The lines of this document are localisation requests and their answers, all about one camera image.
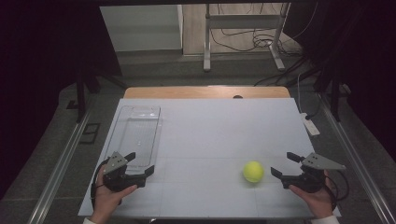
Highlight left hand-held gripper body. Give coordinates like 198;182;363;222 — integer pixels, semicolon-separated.
102;151;148;193

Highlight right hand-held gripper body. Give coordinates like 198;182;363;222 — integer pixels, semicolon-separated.
280;151;347;194

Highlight clear plastic container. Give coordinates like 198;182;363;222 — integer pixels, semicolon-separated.
104;105;163;175

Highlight yellow tennis ball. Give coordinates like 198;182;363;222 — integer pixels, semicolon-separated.
242;161;265;184

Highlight person's right hand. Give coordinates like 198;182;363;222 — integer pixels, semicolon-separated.
288;169;336;220

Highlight person's left hand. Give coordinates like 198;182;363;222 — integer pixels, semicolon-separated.
90;166;138;222

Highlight white power strip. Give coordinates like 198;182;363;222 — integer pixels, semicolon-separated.
299;112;321;137

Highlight black floor frames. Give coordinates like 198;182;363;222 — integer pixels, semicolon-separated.
78;122;102;146

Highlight white board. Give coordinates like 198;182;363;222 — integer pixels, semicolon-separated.
78;97;342;219

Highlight black stand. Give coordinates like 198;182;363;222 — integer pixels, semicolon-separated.
65;63;129;124
312;60;353;123

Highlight wooden table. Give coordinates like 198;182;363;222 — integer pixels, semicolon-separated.
123;86;291;100

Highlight white cabinet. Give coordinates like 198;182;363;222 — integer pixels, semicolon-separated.
99;4;184;53

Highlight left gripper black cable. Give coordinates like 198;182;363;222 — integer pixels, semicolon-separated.
90;158;123;210

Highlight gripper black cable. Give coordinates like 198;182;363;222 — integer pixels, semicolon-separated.
90;158;123;210
323;169;350;212

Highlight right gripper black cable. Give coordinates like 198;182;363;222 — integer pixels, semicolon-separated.
323;169;350;212

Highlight metal floor rail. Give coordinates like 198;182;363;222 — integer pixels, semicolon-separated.
318;91;396;224
26;110;92;224

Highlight tangled black floor cables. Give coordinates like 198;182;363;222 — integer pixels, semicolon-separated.
209;3;319;54

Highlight grey metal desk frame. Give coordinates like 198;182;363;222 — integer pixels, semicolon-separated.
203;3;292;73

